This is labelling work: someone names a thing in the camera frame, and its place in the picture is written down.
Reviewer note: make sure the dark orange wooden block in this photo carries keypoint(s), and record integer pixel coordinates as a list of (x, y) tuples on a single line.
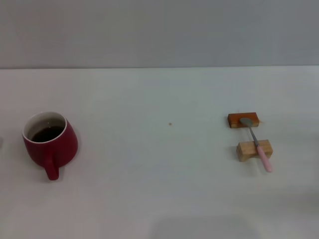
[(235, 118)]

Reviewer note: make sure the red ceramic cup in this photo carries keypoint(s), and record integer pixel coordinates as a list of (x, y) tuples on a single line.
[(54, 149)]

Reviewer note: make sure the light notched wooden block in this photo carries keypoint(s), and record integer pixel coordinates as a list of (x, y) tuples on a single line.
[(246, 149)]

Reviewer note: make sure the dark coffee liquid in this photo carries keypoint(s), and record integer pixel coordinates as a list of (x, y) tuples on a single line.
[(46, 134)]

